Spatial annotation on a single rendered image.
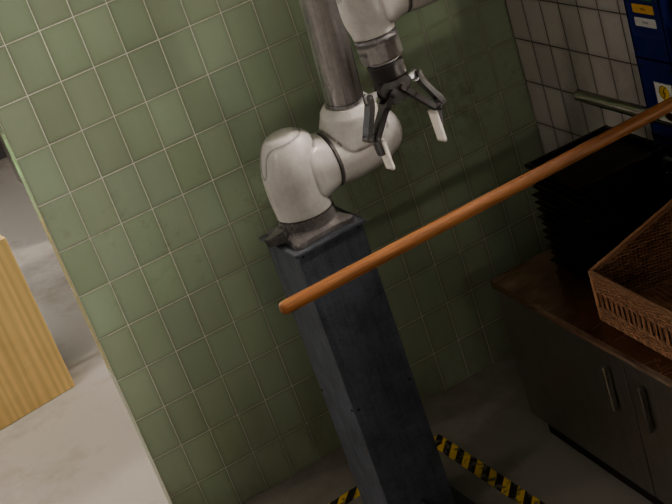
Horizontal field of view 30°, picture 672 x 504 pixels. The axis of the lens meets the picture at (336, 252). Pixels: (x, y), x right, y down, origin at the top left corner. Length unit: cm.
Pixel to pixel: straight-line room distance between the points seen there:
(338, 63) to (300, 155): 25
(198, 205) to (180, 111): 29
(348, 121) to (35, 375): 241
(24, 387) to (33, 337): 21
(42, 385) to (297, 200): 230
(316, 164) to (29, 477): 210
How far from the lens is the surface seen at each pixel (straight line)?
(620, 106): 305
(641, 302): 311
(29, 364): 523
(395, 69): 255
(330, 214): 326
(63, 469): 480
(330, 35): 314
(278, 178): 319
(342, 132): 322
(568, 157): 277
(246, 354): 396
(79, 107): 360
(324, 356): 342
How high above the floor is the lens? 230
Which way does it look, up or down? 24 degrees down
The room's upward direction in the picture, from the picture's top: 19 degrees counter-clockwise
